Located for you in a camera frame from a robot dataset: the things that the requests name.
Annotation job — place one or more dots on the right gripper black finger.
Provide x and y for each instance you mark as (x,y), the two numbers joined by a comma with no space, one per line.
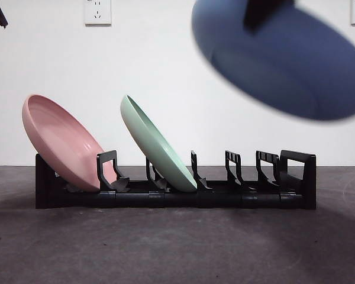
(263,12)

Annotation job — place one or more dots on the blue round plate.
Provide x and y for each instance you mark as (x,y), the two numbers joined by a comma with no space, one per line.
(284,74)

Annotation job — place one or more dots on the pink round plate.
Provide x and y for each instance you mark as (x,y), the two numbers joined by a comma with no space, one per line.
(62,139)

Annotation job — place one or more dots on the green round plate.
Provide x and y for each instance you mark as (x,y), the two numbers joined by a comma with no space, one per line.
(154,142)

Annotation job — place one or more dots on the black plastic plate rack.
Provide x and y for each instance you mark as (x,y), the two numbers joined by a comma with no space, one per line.
(180,201)

